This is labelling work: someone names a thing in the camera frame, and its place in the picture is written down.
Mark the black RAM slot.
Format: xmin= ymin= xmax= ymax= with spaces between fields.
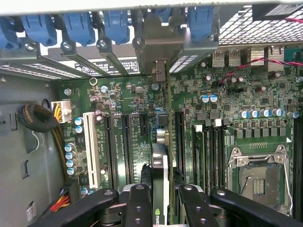
xmin=219 ymin=126 xmax=227 ymax=190
xmin=204 ymin=126 xmax=212 ymax=192
xmin=292 ymin=118 xmax=303 ymax=219
xmin=211 ymin=119 xmax=222 ymax=190

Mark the CPU socket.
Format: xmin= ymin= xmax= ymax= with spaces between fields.
xmin=226 ymin=144 xmax=293 ymax=215

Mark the white expansion slot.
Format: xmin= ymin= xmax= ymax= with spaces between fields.
xmin=82 ymin=111 xmax=102 ymax=190

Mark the short black expansion slot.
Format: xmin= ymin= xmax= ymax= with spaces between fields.
xmin=139 ymin=113 xmax=150 ymax=137

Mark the silver socket locking lever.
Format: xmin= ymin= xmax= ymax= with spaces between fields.
xmin=281 ymin=151 xmax=295 ymax=216

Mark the green motherboard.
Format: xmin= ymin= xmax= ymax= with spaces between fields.
xmin=56 ymin=46 xmax=303 ymax=218

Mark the white power connector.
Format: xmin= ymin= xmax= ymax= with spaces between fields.
xmin=50 ymin=99 xmax=72 ymax=124

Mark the open grey PC case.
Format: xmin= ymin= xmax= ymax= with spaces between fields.
xmin=0 ymin=0 xmax=303 ymax=227

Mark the silver USB port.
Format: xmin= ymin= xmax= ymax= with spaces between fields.
xmin=212 ymin=49 xmax=225 ymax=67
xmin=227 ymin=49 xmax=240 ymax=67

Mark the metal slot cover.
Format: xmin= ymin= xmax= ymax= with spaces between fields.
xmin=169 ymin=26 xmax=220 ymax=74

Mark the blue card clip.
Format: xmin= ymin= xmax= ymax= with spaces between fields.
xmin=0 ymin=22 xmax=19 ymax=51
xmin=188 ymin=6 xmax=215 ymax=43
xmin=103 ymin=10 xmax=131 ymax=46
xmin=151 ymin=7 xmax=171 ymax=18
xmin=21 ymin=14 xmax=58 ymax=47
xmin=62 ymin=12 xmax=96 ymax=47

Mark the coloured wire bundle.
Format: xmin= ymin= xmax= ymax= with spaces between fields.
xmin=49 ymin=188 xmax=71 ymax=213

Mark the black braided cable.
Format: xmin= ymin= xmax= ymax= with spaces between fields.
xmin=18 ymin=103 xmax=71 ymax=183

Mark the red and black twisted wire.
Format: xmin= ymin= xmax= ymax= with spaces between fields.
xmin=218 ymin=57 xmax=303 ymax=85

